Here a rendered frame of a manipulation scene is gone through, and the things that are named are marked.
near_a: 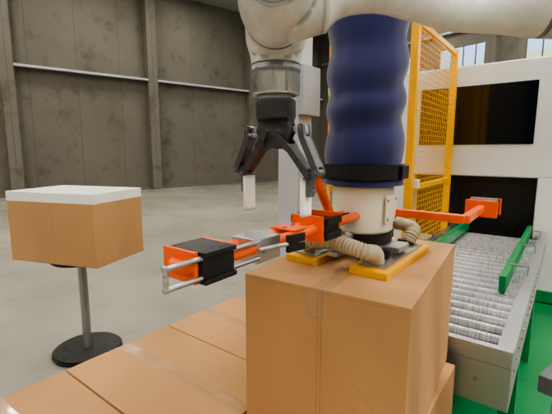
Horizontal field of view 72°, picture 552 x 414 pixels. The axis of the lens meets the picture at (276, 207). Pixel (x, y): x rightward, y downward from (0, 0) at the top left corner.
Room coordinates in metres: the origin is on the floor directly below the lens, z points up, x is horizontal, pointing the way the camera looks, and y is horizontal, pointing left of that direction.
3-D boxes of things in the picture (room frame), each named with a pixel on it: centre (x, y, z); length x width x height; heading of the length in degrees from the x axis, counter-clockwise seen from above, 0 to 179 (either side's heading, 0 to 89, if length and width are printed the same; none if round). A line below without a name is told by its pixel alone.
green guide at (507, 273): (2.40, -1.62, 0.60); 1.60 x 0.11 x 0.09; 143
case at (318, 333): (1.05, -0.25, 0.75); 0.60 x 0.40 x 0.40; 148
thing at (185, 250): (0.59, 0.12, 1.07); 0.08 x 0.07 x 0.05; 143
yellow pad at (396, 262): (1.01, -0.32, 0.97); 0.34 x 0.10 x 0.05; 143
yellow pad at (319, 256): (1.12, -0.17, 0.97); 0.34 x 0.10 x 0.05; 143
